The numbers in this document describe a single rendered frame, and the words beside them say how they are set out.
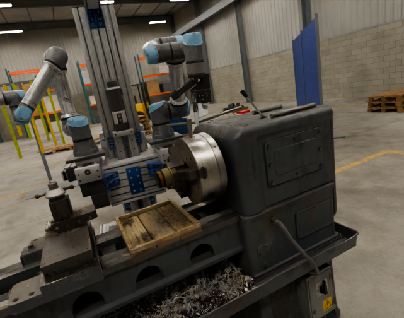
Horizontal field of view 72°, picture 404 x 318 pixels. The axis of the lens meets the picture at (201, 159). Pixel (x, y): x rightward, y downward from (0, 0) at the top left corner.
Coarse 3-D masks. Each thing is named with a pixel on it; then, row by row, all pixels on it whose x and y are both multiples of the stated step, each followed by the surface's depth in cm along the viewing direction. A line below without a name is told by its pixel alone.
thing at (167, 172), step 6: (168, 168) 123; (174, 168) 126; (156, 174) 121; (162, 174) 122; (168, 174) 122; (156, 180) 126; (162, 180) 121; (168, 180) 121; (162, 186) 122; (168, 186) 124
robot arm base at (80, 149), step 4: (92, 136) 174; (76, 140) 166; (80, 140) 166; (84, 140) 167; (88, 140) 169; (92, 140) 172; (76, 144) 167; (80, 144) 167; (84, 144) 167; (88, 144) 168; (92, 144) 171; (76, 148) 168; (80, 148) 167; (84, 148) 167; (88, 148) 168; (92, 148) 171; (96, 148) 172; (76, 152) 169; (80, 152) 166; (84, 152) 167; (88, 152) 168; (92, 152) 169; (96, 152) 172; (76, 156) 168
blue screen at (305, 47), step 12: (312, 24) 543; (300, 36) 710; (312, 36) 556; (300, 48) 732; (312, 48) 569; (300, 60) 755; (312, 60) 583; (300, 72) 780; (312, 72) 598; (300, 84) 806; (312, 84) 613; (300, 96) 834; (312, 96) 630
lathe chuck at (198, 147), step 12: (180, 144) 127; (192, 144) 119; (204, 144) 120; (192, 156) 117; (204, 156) 117; (180, 168) 136; (216, 168) 118; (192, 180) 125; (204, 180) 116; (216, 180) 119; (192, 192) 129; (204, 192) 119; (216, 192) 123
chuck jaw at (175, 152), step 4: (168, 148) 131; (172, 148) 131; (176, 148) 131; (168, 152) 133; (172, 152) 130; (176, 152) 130; (168, 156) 128; (172, 156) 129; (176, 156) 129; (180, 156) 130; (168, 160) 130; (172, 160) 128; (176, 160) 128; (180, 160) 129; (168, 164) 126; (172, 164) 127; (176, 164) 127; (180, 164) 128; (184, 164) 129; (172, 168) 127; (176, 168) 130
